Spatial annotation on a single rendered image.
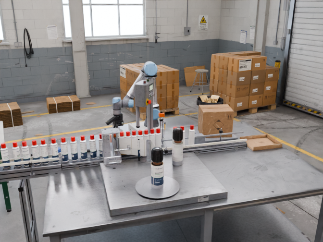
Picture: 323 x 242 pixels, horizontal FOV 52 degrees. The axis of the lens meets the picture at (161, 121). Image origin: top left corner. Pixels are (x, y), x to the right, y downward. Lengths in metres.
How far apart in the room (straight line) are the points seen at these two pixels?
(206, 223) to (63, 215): 0.94
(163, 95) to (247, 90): 1.64
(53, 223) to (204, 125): 1.71
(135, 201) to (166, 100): 4.49
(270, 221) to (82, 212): 1.78
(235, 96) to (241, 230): 3.81
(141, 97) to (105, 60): 5.61
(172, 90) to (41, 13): 3.34
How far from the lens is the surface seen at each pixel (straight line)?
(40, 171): 2.82
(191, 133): 2.93
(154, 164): 2.26
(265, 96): 7.09
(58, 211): 2.30
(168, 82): 6.47
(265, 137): 3.48
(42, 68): 8.03
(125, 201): 2.23
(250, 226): 3.20
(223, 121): 3.27
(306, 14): 7.29
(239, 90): 6.57
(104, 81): 8.37
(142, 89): 2.71
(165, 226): 3.11
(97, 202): 2.33
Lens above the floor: 2.08
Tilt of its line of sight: 19 degrees down
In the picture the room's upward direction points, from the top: straight up
